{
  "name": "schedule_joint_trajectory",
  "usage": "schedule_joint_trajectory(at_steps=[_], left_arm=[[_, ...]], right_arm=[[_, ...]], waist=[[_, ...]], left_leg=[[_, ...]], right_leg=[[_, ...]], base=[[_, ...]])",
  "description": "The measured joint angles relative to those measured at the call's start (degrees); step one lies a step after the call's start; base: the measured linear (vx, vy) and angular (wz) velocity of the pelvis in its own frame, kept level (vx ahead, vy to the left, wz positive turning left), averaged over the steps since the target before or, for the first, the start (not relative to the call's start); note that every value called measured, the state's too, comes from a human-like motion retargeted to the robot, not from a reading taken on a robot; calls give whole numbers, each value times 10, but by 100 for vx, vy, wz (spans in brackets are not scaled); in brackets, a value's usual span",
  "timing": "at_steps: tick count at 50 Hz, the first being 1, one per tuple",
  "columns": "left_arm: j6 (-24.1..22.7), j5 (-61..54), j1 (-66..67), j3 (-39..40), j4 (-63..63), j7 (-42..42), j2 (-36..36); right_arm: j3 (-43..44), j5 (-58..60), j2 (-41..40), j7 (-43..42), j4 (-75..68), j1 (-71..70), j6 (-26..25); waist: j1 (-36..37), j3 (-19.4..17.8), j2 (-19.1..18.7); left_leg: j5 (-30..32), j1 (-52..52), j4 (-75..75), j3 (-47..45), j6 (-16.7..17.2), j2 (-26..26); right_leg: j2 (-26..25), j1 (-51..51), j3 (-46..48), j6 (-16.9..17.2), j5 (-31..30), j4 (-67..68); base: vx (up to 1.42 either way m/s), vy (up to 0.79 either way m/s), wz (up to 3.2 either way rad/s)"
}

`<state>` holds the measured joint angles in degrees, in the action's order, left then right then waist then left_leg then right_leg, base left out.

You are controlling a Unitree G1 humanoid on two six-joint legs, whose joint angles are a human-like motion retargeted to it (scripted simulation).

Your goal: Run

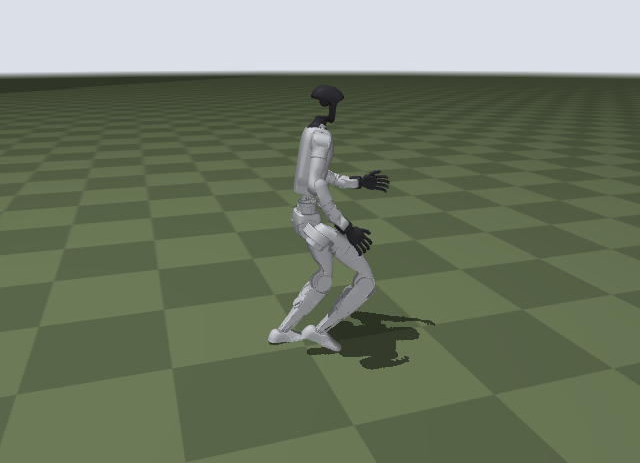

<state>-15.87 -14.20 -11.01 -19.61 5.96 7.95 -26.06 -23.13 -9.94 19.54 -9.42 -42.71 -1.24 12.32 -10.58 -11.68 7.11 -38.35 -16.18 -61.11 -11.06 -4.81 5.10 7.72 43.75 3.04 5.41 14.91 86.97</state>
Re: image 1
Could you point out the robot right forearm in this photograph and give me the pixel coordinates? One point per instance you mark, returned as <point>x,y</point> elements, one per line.
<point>327,205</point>

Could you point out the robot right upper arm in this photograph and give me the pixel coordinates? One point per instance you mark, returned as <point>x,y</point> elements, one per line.
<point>320,146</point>

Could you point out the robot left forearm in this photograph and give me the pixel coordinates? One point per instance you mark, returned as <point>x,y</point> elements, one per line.
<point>341,181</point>

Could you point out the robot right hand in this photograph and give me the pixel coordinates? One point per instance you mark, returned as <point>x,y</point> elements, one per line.
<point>355,235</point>

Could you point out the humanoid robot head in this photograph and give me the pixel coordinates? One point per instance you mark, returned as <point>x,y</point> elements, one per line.
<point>328,95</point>

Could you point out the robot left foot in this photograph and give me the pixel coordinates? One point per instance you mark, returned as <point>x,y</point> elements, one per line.
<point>276,336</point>

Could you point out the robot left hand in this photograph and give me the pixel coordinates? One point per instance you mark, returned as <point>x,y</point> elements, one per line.
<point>370,181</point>

